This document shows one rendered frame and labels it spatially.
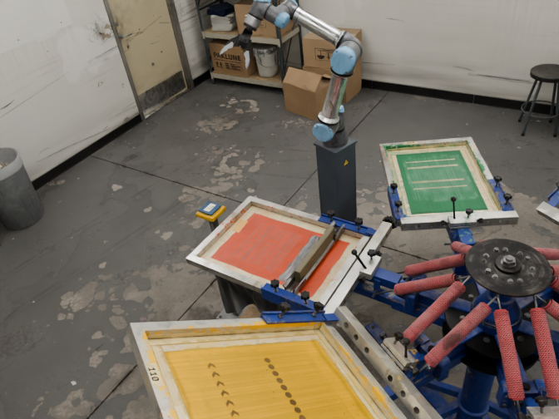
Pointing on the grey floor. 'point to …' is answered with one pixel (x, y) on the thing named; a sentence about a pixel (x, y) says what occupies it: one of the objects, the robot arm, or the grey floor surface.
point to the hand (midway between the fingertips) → (232, 62)
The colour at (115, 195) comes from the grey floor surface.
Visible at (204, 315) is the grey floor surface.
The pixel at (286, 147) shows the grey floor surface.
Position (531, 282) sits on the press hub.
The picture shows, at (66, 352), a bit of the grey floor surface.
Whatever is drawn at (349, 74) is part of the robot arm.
